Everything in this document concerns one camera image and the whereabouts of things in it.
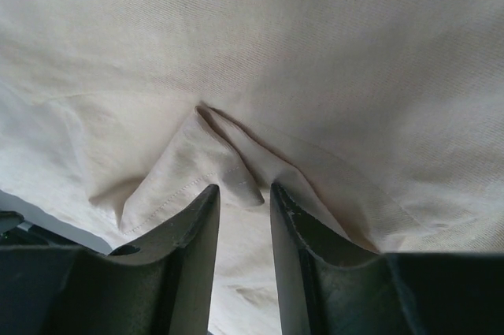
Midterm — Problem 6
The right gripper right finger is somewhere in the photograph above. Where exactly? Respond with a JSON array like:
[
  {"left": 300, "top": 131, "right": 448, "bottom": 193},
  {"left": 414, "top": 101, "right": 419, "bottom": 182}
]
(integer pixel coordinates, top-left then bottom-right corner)
[{"left": 270, "top": 184, "right": 503, "bottom": 334}]

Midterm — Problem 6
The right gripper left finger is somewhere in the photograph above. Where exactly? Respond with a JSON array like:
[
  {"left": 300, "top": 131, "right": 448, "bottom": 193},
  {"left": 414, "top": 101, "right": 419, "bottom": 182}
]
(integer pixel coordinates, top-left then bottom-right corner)
[{"left": 1, "top": 184, "right": 220, "bottom": 334}]

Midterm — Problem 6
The beige t shirt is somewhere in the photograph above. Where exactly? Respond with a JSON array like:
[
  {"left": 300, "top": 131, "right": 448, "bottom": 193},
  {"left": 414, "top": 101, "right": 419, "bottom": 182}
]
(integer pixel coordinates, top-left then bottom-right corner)
[{"left": 1, "top": 0, "right": 503, "bottom": 334}]

